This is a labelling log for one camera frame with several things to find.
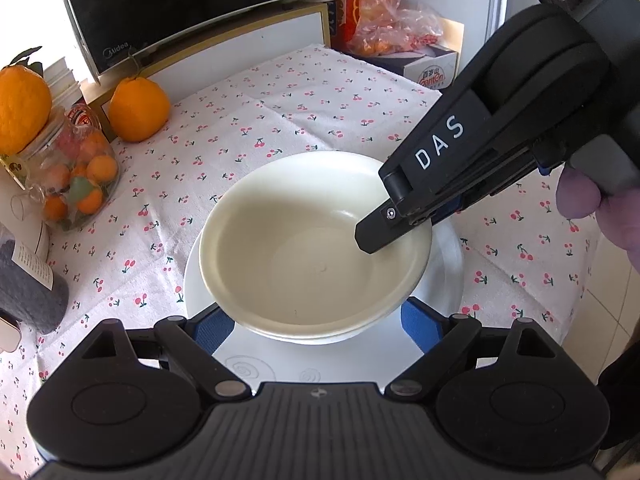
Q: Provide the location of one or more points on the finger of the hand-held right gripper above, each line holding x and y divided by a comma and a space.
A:
385, 230
445, 214

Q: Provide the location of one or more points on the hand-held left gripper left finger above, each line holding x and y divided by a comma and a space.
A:
212, 332

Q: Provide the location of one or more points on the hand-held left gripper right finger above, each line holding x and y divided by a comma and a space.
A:
420, 325

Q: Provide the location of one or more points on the blue patterned plate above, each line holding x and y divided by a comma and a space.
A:
440, 280

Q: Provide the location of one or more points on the large cream bowl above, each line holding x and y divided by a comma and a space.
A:
300, 240

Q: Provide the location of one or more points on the person's right hand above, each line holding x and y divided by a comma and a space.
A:
577, 195

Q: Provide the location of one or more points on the white carton box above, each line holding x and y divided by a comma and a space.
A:
432, 67

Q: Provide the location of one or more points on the cherry print tablecloth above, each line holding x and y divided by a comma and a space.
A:
310, 110

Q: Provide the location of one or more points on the plastic bag of oranges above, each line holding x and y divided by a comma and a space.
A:
395, 25

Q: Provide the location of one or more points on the plastic jar with dark contents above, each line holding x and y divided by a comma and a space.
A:
27, 285

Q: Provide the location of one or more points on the glass jar of small oranges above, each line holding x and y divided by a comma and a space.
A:
80, 175

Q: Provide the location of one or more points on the person's dark clothing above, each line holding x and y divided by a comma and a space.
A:
622, 400

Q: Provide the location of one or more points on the cream air fryer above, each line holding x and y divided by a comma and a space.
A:
20, 220

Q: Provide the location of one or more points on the wooden framed white stand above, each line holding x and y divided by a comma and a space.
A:
250, 42

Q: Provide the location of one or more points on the large orange with stem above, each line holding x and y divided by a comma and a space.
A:
139, 110

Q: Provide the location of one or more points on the red printed paper cup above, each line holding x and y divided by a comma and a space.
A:
80, 115

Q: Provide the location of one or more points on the yellow rimmed paper cup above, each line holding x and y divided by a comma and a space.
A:
66, 91

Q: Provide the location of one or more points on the large orange with leaves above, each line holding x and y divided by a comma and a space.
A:
22, 105

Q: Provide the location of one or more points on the pink striped paper cup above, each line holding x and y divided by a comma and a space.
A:
59, 67

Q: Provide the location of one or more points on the black microwave oven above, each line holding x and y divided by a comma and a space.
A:
175, 0

